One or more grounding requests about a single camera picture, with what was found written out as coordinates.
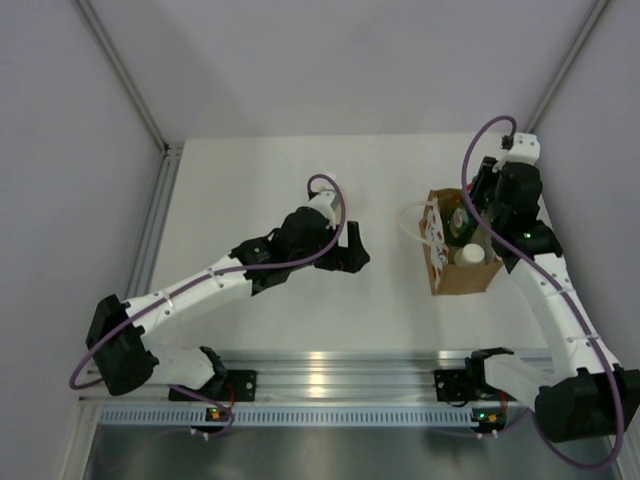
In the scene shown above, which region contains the left aluminium frame post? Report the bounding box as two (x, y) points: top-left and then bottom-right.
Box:
(74, 0), (169, 151)

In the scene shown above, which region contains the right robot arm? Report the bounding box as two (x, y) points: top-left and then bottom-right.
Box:
(465, 157), (639, 443)

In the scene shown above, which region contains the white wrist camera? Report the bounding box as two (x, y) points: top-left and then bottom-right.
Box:
(492, 132), (541, 173)
(307, 189), (346, 230)

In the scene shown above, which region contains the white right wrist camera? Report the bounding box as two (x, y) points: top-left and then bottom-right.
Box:
(492, 132), (541, 173)

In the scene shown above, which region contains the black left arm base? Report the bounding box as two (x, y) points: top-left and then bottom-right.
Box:
(196, 369), (257, 402)

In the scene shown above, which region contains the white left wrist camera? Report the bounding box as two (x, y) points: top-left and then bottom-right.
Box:
(307, 189), (346, 230)

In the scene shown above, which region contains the green dish soap bottle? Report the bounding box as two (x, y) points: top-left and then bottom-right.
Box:
(444, 196), (478, 248)

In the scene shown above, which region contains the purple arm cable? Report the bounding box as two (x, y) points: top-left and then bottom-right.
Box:
(68, 173), (349, 435)
(460, 116), (628, 469)

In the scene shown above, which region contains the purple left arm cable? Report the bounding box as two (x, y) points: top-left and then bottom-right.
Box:
(68, 173), (349, 435)

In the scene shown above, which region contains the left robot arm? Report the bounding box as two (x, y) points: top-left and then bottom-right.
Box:
(86, 207), (370, 400)

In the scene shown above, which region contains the white capped bottle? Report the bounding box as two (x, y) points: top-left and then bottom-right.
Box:
(454, 243), (486, 267)

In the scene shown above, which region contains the white rope bag handle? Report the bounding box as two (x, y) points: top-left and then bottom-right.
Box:
(396, 200), (433, 246)

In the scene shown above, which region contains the right aluminium frame post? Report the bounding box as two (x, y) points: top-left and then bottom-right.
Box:
(524, 0), (615, 134)

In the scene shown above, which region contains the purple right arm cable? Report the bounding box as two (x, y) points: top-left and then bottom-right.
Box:
(460, 116), (628, 469)

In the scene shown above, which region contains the aluminium mounting rail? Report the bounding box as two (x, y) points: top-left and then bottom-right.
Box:
(71, 349), (471, 400)

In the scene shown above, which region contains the aluminium frame post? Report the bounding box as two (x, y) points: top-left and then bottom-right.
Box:
(524, 0), (615, 134)
(74, 0), (169, 151)

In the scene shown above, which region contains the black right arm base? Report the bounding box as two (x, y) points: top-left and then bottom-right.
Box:
(433, 369), (473, 407)

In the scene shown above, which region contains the grey slotted cable duct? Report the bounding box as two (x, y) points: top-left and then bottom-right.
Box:
(99, 405), (504, 428)

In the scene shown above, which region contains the burlap canvas bag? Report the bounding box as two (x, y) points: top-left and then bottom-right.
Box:
(419, 188), (503, 296)

